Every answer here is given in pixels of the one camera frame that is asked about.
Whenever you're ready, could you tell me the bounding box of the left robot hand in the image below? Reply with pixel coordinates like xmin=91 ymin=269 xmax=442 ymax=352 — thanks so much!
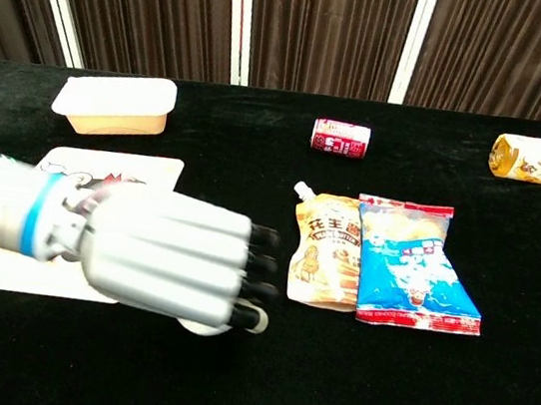
xmin=36 ymin=172 xmax=293 ymax=340

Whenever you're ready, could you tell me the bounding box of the cartoon printed placemat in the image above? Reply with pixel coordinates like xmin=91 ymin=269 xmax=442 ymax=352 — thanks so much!
xmin=0 ymin=134 xmax=186 ymax=314

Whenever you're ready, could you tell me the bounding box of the beige peanut butter pouch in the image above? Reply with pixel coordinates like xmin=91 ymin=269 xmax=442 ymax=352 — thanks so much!
xmin=277 ymin=180 xmax=373 ymax=315

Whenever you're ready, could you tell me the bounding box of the white lidded food container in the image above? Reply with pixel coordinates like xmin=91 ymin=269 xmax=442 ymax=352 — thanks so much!
xmin=48 ymin=63 xmax=180 ymax=148

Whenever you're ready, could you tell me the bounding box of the small red drink can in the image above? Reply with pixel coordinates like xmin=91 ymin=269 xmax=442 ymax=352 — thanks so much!
xmin=308 ymin=116 xmax=373 ymax=162

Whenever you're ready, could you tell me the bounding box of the black velvet tablecloth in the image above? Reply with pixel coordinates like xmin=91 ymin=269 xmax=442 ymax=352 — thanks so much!
xmin=0 ymin=45 xmax=541 ymax=405

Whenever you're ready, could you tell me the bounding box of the blue snack bag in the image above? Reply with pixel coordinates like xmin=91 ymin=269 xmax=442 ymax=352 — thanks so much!
xmin=341 ymin=193 xmax=498 ymax=339

